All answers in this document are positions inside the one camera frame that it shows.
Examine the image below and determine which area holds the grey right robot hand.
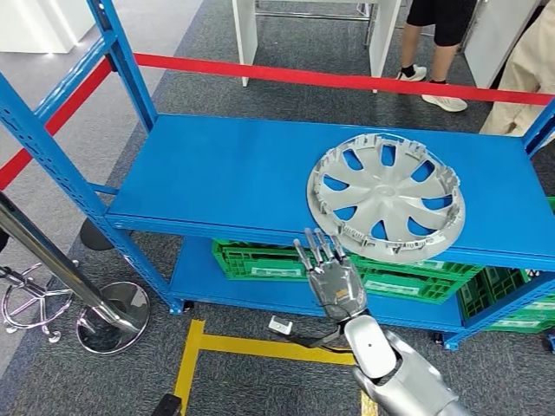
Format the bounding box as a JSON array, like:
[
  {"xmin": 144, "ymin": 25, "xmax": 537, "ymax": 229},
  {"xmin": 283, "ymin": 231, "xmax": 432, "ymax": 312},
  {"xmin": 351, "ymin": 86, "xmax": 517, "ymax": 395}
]
[{"xmin": 294, "ymin": 227, "xmax": 368, "ymax": 322}]

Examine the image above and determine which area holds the silver plastic wheel hubcap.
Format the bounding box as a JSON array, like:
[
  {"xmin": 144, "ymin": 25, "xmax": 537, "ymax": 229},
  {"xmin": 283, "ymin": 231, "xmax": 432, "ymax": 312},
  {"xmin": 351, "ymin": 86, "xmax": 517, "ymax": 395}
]
[{"xmin": 306, "ymin": 133, "xmax": 466, "ymax": 264}]

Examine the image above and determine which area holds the blue metal shelf rack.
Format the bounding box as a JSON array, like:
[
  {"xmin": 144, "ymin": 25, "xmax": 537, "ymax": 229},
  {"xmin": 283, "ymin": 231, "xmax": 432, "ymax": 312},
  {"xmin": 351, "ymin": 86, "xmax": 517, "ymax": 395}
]
[{"xmin": 0, "ymin": 0, "xmax": 555, "ymax": 353}]

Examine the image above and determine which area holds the green plastic crate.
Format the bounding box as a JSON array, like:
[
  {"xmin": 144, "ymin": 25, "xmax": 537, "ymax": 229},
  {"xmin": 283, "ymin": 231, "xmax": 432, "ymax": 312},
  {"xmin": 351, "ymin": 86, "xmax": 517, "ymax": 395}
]
[
  {"xmin": 458, "ymin": 266, "xmax": 531, "ymax": 321},
  {"xmin": 347, "ymin": 252, "xmax": 484, "ymax": 305},
  {"xmin": 211, "ymin": 239, "xmax": 310, "ymax": 283},
  {"xmin": 483, "ymin": 292, "xmax": 555, "ymax": 335}
]

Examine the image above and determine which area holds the red barrier belt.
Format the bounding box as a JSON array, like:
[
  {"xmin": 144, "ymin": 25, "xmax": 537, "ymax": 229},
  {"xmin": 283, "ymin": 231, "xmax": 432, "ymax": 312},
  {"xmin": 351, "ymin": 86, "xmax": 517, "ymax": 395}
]
[
  {"xmin": 0, "ymin": 57, "xmax": 116, "ymax": 192},
  {"xmin": 134, "ymin": 52, "xmax": 555, "ymax": 107}
]

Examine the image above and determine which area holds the person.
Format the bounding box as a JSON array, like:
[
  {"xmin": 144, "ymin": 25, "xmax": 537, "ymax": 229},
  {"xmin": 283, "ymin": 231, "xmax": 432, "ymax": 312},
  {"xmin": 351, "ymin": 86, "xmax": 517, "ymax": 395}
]
[
  {"xmin": 396, "ymin": 0, "xmax": 478, "ymax": 114},
  {"xmin": 479, "ymin": 0, "xmax": 555, "ymax": 139}
]

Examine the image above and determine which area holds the white panel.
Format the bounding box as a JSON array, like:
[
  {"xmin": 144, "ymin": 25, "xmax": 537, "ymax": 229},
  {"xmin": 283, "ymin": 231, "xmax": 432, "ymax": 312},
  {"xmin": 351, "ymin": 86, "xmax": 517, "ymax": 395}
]
[{"xmin": 463, "ymin": 0, "xmax": 543, "ymax": 89}]

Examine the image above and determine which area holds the black round stanchion base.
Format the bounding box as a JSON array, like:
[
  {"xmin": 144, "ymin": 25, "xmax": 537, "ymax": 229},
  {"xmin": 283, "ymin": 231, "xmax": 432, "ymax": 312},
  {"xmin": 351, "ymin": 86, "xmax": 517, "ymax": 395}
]
[{"xmin": 80, "ymin": 218, "xmax": 133, "ymax": 252}]

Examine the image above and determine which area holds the chrome chair base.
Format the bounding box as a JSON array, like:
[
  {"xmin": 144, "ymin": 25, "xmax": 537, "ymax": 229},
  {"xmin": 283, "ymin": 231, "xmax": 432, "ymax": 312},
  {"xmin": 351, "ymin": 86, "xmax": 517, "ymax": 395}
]
[{"xmin": 0, "ymin": 261, "xmax": 81, "ymax": 344}]

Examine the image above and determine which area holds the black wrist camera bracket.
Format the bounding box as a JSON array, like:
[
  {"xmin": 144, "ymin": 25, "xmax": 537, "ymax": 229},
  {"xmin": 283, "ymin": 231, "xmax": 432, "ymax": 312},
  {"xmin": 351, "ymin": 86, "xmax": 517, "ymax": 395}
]
[{"xmin": 272, "ymin": 329, "xmax": 354, "ymax": 353}]

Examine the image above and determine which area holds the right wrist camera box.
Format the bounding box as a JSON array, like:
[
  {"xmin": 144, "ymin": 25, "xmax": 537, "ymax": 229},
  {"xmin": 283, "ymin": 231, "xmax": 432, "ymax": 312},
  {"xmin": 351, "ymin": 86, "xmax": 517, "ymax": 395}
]
[{"xmin": 268, "ymin": 315, "xmax": 293, "ymax": 337}]

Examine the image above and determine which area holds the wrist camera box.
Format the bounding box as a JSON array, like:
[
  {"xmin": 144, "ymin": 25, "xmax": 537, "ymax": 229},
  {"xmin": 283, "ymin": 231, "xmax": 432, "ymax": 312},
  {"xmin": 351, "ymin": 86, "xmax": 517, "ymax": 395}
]
[
  {"xmin": 268, "ymin": 315, "xmax": 293, "ymax": 337},
  {"xmin": 151, "ymin": 393, "xmax": 183, "ymax": 416}
]

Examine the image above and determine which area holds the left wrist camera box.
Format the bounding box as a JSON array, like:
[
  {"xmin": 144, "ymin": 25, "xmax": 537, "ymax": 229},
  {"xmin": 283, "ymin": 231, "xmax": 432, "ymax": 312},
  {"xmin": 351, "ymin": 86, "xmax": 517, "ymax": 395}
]
[{"xmin": 151, "ymin": 393, "xmax": 183, "ymax": 416}]

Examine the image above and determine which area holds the chrome stanchion post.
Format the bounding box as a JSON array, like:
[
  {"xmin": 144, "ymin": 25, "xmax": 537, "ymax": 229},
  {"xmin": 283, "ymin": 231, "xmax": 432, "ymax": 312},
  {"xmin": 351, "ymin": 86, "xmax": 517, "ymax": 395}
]
[{"xmin": 0, "ymin": 191, "xmax": 152, "ymax": 355}]

